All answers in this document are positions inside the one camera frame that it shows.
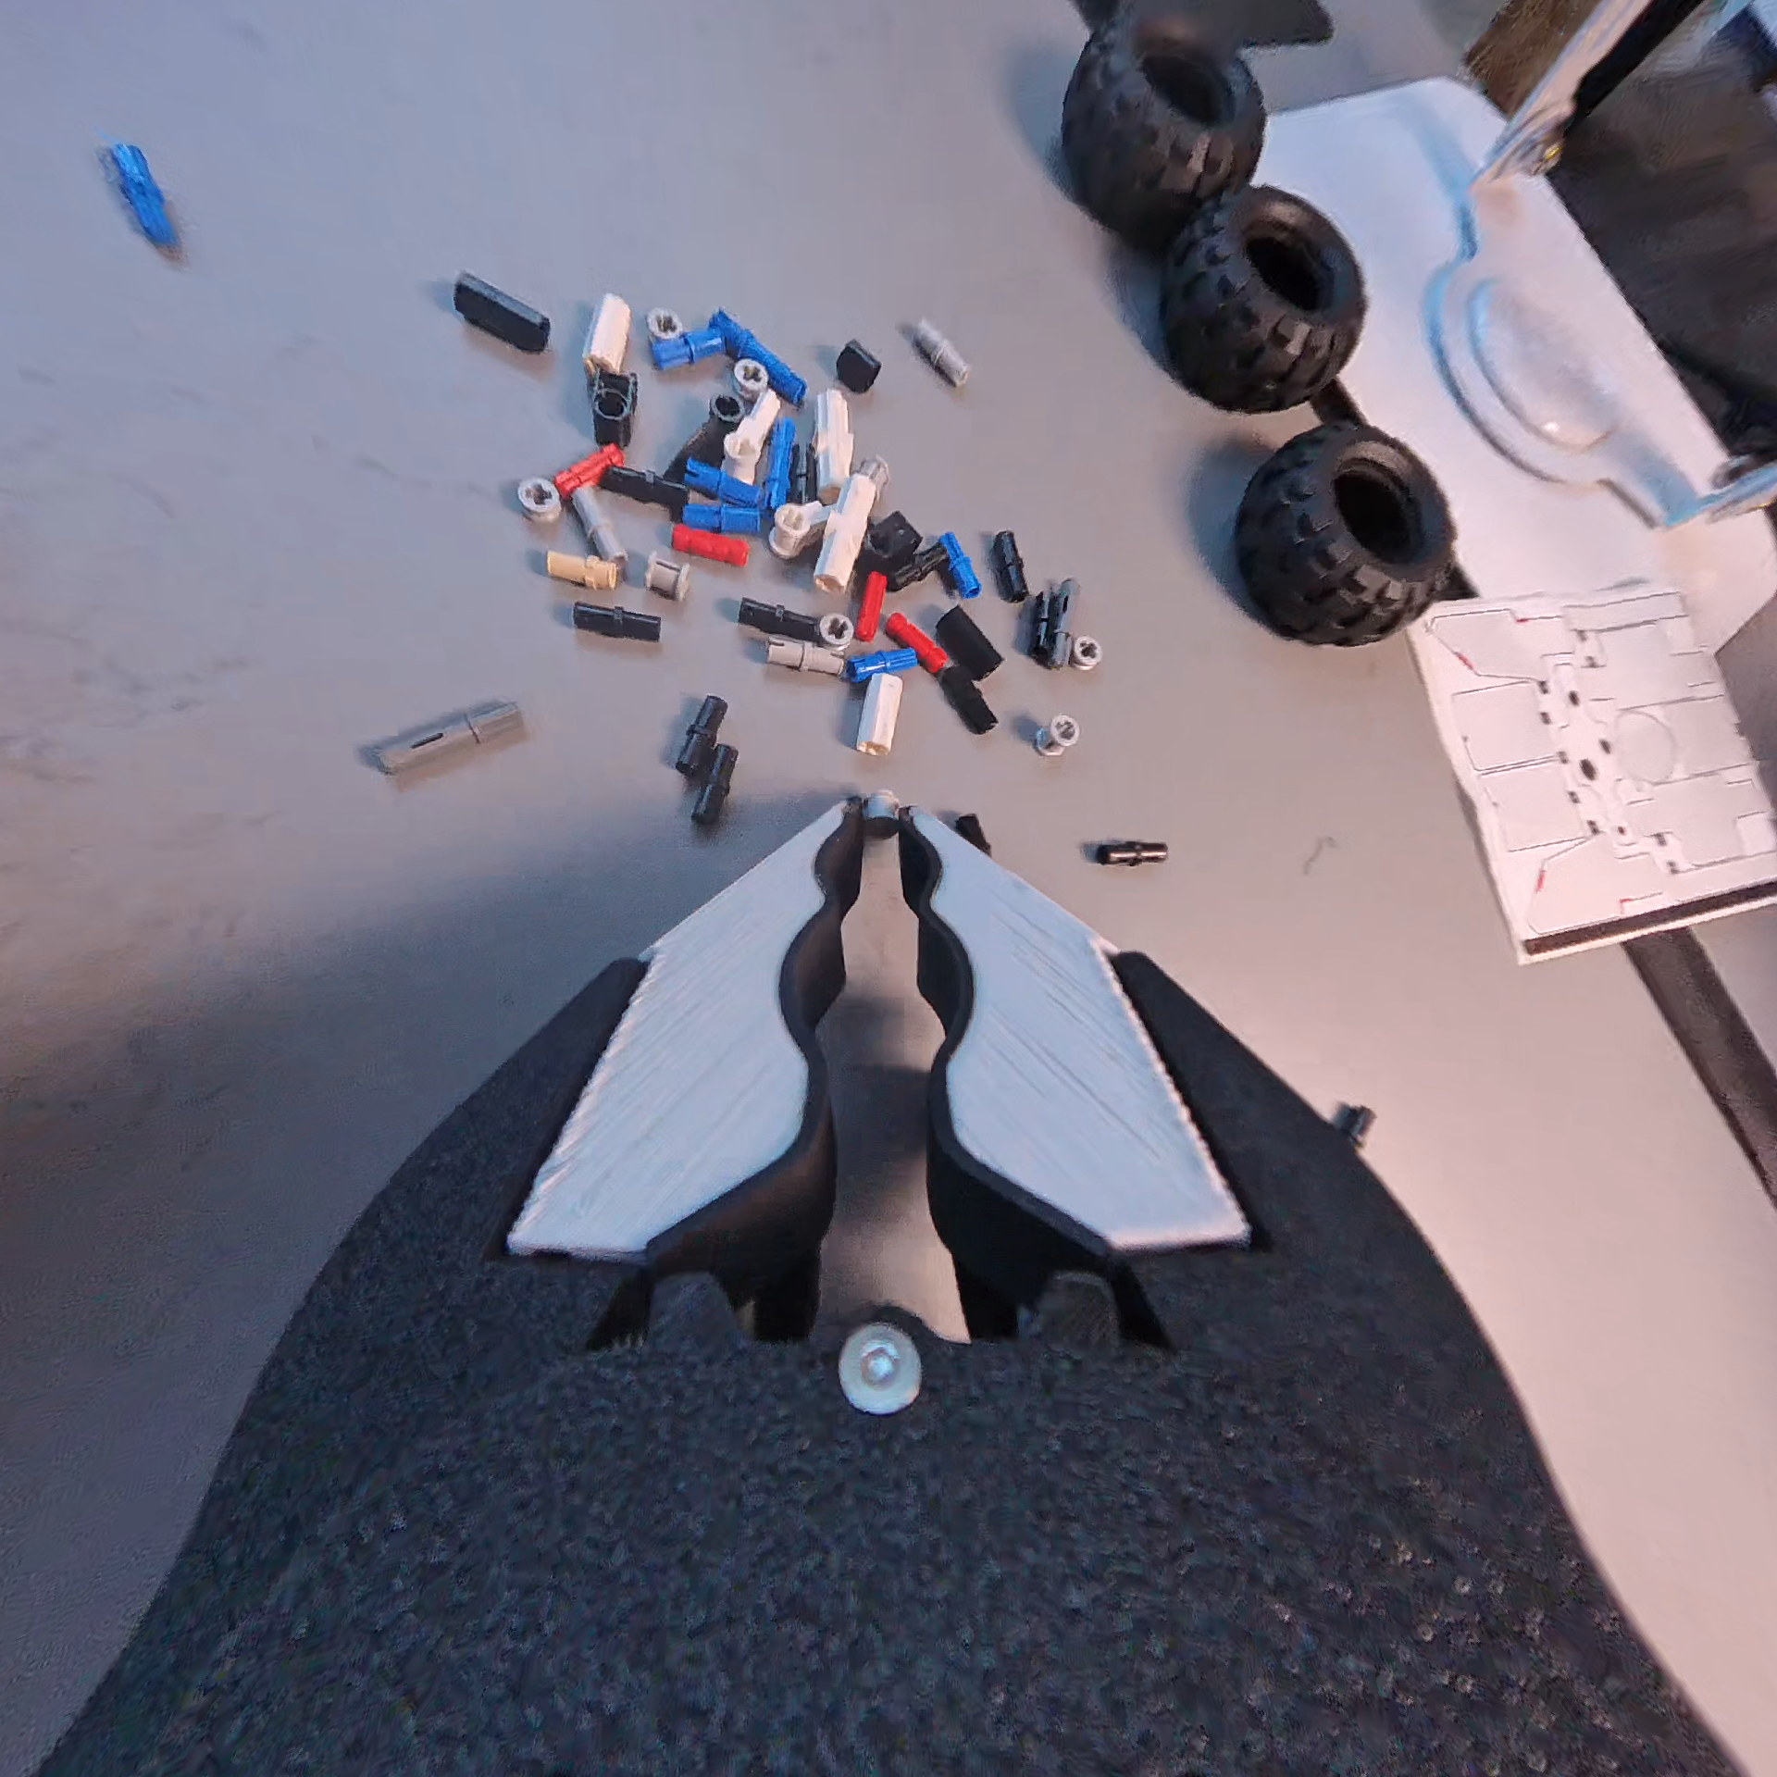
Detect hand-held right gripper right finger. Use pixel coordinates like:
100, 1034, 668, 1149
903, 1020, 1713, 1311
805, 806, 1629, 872
894, 812, 1257, 1293

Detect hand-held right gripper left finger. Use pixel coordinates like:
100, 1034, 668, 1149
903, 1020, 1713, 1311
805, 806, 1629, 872
507, 801, 866, 1307

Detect black knobby toy tyre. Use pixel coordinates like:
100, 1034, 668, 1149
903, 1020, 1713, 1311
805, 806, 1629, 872
1161, 189, 1368, 413
1234, 424, 1458, 651
1062, 0, 1268, 244

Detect grey desk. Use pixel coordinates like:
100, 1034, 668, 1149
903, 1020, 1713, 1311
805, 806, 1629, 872
0, 0, 1777, 1777

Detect loose small building parts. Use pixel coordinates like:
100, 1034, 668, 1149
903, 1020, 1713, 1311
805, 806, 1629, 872
363, 267, 1172, 876

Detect white sticker sheet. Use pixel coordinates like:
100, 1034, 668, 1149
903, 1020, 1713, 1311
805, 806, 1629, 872
1401, 577, 1777, 966

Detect white book stand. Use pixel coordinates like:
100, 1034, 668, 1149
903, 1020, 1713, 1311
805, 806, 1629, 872
1262, 0, 1777, 529

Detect small blue connector pin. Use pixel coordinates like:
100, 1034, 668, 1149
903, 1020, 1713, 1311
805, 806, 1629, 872
105, 139, 181, 251

